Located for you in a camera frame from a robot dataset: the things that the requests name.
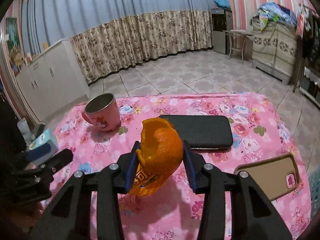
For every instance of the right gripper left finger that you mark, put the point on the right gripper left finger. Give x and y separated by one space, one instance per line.
68 215

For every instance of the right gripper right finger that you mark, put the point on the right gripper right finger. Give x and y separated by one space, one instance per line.
253 214

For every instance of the orange peel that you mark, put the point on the orange peel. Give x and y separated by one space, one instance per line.
161 148

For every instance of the person's left hand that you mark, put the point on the person's left hand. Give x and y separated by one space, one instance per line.
18 219

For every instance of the teal tissue box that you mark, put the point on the teal tissue box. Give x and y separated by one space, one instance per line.
43 148

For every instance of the brown phone case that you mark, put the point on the brown phone case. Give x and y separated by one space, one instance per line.
276 176

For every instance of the teal plastic basket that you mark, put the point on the teal plastic basket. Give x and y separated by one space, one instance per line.
314 183

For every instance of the orange snack wrapper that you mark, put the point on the orange snack wrapper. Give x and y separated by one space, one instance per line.
146 184

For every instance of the black flat case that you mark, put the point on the black flat case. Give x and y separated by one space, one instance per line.
203 132

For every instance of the pink metal mug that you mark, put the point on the pink metal mug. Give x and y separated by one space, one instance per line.
102 112

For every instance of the white cabinet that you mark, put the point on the white cabinet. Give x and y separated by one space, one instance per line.
53 81

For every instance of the low tv stand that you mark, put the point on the low tv stand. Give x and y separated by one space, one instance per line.
309 84

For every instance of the cloth covered chest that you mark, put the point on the cloth covered chest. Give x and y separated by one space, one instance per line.
274 49

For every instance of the blue floral curtain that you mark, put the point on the blue floral curtain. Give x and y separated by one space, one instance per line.
107 35

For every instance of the small metal table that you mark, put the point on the small metal table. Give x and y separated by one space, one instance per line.
237 41

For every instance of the grey water dispenser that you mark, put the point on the grey water dispenser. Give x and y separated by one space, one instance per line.
222 20

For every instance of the clothes rack with garments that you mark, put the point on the clothes rack with garments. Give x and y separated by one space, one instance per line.
307 50

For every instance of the pile of blue clothes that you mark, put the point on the pile of blue clothes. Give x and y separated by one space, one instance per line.
275 13

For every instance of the blue covered potted plant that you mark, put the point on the blue covered potted plant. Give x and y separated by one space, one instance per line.
222 4

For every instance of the wall picture poster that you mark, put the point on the wall picture poster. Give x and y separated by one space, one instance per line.
13 41

